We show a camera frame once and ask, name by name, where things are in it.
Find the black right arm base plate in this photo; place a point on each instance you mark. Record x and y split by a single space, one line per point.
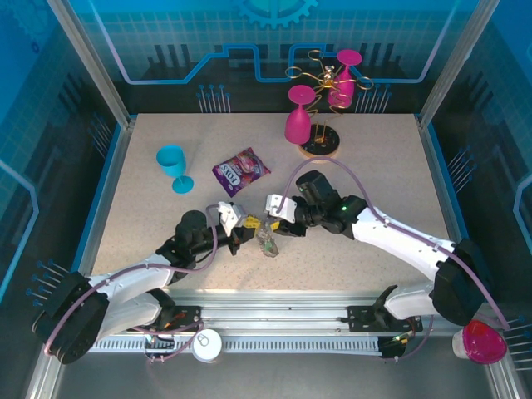
359 318

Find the pink lidded cup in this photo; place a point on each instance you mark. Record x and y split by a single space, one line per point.
482 341

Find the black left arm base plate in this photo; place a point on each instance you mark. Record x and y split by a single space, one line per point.
187 318

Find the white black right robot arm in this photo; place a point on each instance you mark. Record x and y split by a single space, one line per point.
395 237

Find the purple candy bag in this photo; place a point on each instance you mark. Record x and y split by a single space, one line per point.
241 170

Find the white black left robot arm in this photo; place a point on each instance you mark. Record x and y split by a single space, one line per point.
133 287

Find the aluminium frame post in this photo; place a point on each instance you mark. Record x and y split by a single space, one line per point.
92 62
454 62

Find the aluminium mounting rail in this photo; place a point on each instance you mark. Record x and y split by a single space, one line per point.
270 311

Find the blue plastic goblet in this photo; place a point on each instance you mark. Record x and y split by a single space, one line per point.
170 162

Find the pink plastic goblet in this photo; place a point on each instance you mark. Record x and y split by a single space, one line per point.
297 124
345 87

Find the small clear plastic bag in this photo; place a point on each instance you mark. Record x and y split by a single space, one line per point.
264 239

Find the white round cap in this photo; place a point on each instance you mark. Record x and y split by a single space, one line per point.
206 345

